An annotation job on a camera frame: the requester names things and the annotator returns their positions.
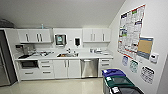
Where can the stainless steel dishwasher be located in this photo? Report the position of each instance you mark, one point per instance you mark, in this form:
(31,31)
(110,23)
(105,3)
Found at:
(89,68)

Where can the black waste bin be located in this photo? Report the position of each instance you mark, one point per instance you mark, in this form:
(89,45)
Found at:
(130,90)

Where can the black soap dispenser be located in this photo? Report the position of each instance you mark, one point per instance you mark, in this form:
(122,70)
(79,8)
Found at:
(77,41)

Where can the white drawer unit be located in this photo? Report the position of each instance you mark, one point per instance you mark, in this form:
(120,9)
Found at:
(106,68)
(46,74)

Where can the black and white sign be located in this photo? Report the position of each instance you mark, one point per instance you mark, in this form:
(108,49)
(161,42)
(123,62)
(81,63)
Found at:
(147,74)

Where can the chrome faucet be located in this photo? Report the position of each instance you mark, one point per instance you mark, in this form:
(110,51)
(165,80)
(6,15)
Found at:
(69,51)

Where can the stainless steel refrigerator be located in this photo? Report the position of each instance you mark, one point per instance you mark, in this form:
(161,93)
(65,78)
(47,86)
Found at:
(5,60)

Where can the brown notice board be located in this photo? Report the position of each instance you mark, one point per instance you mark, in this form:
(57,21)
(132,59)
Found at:
(145,48)

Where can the stainless steel sink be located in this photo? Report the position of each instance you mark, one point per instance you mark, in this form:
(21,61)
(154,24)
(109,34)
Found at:
(67,55)

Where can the white two-door base cabinet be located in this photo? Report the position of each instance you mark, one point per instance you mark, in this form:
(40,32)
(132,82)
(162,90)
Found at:
(60,70)

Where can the wall notice board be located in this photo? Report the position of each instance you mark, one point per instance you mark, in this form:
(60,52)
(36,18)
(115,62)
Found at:
(131,30)

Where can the steel paper towel dispenser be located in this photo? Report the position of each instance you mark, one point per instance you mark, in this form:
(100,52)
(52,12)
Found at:
(60,40)

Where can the blue spray bottle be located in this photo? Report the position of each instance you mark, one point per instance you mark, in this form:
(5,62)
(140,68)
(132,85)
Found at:
(42,26)

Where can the blue recycling sign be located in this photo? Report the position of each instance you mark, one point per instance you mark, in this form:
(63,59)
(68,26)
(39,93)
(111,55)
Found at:
(125,60)

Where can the blue recycling bin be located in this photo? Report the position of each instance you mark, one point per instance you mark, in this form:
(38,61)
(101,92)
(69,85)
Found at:
(113,72)

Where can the stack of white plates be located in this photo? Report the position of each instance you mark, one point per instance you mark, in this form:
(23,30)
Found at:
(98,51)

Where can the green recycling sign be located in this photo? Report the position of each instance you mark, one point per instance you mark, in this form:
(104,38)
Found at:
(134,66)

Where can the white thermostat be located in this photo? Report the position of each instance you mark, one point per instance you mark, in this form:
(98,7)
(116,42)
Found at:
(154,58)

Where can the dark coffee machine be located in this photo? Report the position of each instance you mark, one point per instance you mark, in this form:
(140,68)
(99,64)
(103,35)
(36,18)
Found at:
(26,50)

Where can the black built-in microwave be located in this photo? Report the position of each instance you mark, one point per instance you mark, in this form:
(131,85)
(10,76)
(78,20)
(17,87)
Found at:
(29,64)

